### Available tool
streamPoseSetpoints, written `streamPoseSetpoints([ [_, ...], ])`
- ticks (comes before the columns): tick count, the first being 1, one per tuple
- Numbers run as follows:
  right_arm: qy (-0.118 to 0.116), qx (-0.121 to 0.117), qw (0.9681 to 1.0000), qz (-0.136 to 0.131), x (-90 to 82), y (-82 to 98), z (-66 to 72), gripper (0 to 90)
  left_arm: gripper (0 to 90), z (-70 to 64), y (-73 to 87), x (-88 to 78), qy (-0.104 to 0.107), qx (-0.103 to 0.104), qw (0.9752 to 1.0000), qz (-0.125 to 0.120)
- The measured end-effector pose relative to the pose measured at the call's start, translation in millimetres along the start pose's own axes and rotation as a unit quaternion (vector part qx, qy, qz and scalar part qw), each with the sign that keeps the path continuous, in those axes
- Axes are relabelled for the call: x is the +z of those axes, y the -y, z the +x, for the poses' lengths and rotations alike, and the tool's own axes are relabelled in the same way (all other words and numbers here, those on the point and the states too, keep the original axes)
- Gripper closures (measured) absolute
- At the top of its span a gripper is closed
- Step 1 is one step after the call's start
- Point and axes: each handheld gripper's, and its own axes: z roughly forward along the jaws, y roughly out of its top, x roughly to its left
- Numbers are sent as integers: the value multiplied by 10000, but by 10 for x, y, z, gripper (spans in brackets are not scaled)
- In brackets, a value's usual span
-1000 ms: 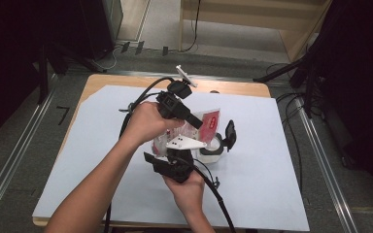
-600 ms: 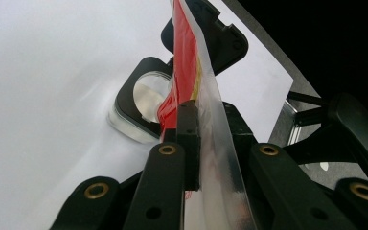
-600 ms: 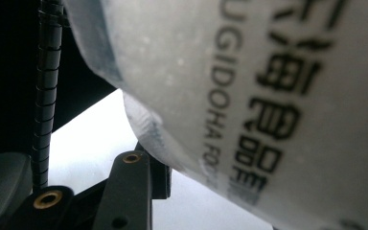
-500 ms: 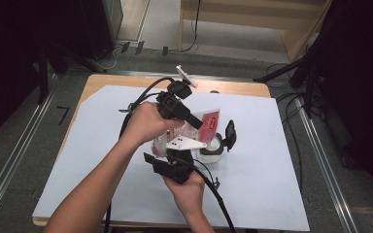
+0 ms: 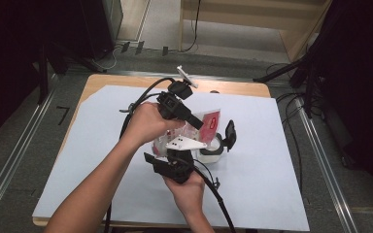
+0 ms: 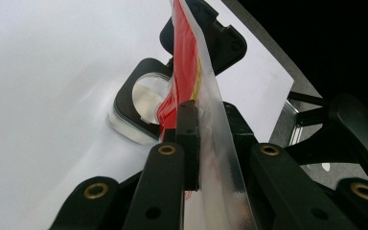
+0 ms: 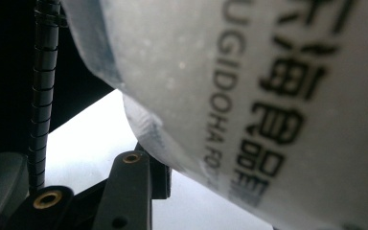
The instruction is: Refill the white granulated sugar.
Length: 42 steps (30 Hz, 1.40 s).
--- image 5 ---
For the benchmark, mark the dark curtain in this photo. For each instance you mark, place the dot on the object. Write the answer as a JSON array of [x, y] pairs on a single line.
[[362, 81], [6, 64]]

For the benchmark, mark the small black block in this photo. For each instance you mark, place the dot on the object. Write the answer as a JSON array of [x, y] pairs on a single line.
[[165, 50], [140, 47], [125, 47]]

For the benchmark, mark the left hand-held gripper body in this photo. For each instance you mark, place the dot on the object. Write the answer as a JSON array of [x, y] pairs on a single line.
[[173, 103]]

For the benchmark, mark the wooden table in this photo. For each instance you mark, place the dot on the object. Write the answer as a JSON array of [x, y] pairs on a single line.
[[110, 81]]

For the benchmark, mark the light wooden frame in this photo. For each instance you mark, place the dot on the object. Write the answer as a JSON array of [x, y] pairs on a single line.
[[239, 14]]

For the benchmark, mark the black metal stand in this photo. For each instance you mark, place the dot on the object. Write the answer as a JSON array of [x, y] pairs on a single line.
[[307, 84]]

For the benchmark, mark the glass jar with black lid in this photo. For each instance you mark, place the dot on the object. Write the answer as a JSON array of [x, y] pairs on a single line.
[[230, 136]]

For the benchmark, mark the black cabinet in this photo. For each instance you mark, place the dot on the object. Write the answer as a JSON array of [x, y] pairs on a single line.
[[100, 26]]

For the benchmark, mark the person's right hand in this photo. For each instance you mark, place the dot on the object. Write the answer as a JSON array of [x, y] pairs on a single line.
[[187, 194]]

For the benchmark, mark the red and white sugar pouch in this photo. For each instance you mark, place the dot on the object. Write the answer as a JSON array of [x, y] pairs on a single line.
[[209, 124]]

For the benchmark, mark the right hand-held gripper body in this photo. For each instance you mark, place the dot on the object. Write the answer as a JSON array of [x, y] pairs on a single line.
[[178, 168]]

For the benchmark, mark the person's left hand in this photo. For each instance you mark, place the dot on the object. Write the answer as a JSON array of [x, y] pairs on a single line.
[[145, 124]]

